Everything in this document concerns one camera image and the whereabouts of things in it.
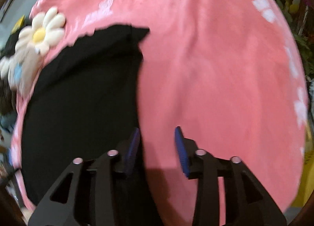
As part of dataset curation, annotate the dark brown puffer jacket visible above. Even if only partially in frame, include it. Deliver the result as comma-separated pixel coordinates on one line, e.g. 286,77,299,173
0,78,16,116

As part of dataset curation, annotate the black clothing pile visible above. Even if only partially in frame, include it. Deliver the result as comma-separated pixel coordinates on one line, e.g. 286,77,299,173
1,18,32,58

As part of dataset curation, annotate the pink fleece blanket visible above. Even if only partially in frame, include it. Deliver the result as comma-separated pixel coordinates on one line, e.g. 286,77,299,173
11,0,308,225

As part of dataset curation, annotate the cream daisy flower pillow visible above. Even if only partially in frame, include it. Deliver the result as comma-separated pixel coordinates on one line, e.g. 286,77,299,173
15,7,66,56

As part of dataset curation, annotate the cream flower pillow behind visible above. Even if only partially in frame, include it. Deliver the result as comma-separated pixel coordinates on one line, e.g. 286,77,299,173
0,57,11,80

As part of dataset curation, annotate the black garment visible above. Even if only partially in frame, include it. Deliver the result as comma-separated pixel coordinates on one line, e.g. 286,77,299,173
21,25,162,225

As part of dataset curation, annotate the beige seal plush pillow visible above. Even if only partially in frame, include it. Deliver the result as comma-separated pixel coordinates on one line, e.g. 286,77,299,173
8,48,44,98

